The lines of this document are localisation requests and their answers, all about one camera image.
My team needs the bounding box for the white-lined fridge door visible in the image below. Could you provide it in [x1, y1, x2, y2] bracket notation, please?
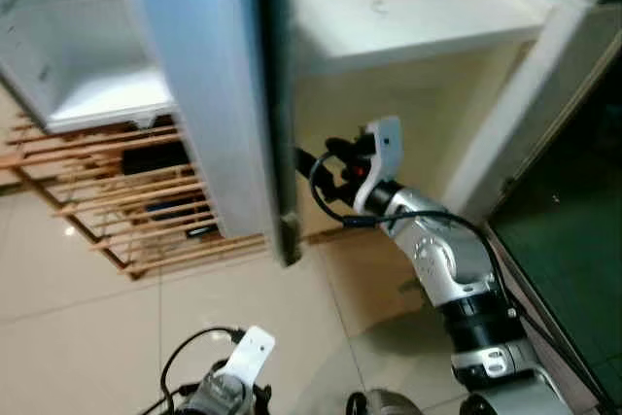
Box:
[123, 0, 304, 268]

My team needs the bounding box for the white counter cabinet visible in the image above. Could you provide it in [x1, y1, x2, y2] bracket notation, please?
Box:
[287, 0, 570, 241]

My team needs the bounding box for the wooden slatted rack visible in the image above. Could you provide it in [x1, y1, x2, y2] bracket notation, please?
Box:
[0, 114, 283, 280]

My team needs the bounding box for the grey robot leg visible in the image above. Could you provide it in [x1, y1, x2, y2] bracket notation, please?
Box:
[347, 389, 421, 415]

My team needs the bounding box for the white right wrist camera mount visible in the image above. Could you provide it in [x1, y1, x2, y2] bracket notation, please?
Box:
[353, 116, 403, 216]

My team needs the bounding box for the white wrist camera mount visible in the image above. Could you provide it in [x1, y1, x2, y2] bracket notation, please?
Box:
[216, 328, 277, 389]
[353, 116, 403, 216]

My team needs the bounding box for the white door frame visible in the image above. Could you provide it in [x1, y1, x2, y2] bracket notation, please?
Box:
[442, 0, 622, 229]

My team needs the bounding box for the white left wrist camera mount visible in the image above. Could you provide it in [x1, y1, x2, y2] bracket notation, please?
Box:
[216, 328, 277, 389]

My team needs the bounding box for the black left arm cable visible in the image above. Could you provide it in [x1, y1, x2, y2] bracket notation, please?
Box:
[155, 327, 246, 414]

